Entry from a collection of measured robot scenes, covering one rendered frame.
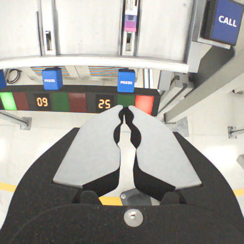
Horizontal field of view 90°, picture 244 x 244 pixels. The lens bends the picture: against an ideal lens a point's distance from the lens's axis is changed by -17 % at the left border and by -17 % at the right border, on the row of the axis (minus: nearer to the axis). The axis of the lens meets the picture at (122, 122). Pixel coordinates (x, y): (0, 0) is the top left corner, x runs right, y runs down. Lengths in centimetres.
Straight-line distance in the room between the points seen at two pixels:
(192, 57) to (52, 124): 89
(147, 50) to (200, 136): 89
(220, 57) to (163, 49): 9
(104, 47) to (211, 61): 17
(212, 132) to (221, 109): 20
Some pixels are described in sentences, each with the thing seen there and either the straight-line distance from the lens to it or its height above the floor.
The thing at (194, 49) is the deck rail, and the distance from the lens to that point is 22.
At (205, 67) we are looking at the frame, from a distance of 29.
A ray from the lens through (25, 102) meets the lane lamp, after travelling 29.
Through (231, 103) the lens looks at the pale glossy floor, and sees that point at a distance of 130.
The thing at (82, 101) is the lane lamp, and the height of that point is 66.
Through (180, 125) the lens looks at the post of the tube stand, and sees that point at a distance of 98.
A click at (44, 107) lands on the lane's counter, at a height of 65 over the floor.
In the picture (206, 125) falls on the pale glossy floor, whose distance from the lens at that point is 109.
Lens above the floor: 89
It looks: 78 degrees down
